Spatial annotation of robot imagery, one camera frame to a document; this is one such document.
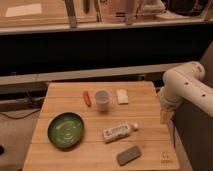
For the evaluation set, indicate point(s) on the orange carrot toy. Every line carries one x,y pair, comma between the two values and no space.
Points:
86,98

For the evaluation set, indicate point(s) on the white ceramic cup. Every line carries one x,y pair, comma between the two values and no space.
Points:
102,100

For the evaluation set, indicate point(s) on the white rectangular block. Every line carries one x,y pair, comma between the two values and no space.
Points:
122,96

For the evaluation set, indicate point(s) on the white plastic bottle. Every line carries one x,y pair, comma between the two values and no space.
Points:
118,132

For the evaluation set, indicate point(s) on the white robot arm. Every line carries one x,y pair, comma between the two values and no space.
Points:
184,82

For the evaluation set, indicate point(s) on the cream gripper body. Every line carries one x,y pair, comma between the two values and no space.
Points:
166,112

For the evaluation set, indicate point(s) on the grey metal post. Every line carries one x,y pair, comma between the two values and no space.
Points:
71,13

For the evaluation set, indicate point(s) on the green ceramic bowl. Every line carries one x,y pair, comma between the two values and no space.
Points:
66,130

